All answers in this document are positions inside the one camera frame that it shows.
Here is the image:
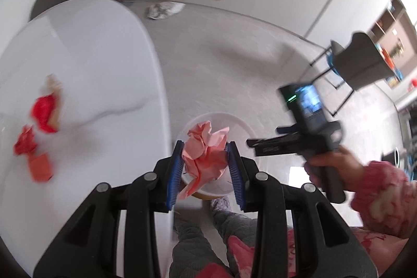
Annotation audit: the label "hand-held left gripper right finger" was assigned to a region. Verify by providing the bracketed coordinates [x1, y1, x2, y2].
[226, 140, 378, 278]

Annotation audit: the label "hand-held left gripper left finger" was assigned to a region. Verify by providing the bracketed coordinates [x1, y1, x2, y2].
[33, 140, 186, 278]

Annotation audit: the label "pink paper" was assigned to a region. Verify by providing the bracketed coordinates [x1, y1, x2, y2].
[179, 121, 230, 201]

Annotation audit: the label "white round bin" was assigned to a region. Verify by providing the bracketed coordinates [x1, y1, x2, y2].
[176, 112, 261, 202]

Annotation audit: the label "person's right forearm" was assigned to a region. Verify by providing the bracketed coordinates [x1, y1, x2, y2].
[350, 160, 412, 238]

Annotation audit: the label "person's right hand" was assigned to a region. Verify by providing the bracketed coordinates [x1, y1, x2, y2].
[304, 146, 367, 193]

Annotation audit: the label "person's grey quilted pants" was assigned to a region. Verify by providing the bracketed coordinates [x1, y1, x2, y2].
[171, 196, 261, 278]

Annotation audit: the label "grey chair with black legs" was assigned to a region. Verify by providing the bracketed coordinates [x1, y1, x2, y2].
[308, 31, 397, 118]

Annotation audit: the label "wooden open shelf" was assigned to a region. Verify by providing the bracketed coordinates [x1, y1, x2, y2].
[368, 0, 417, 90]

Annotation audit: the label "orange paper piece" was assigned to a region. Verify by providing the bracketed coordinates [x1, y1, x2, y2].
[29, 152, 54, 183]

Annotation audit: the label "red crumpled wrapper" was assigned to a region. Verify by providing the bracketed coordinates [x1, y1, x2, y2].
[31, 74, 64, 135]

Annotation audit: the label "person's pink patterned top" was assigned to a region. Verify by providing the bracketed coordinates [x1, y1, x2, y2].
[199, 226, 408, 278]

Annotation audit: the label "red crumpled paper ball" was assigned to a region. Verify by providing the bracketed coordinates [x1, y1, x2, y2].
[13, 125, 38, 157]

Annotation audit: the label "white bag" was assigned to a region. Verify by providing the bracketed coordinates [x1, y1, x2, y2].
[145, 1, 186, 21]

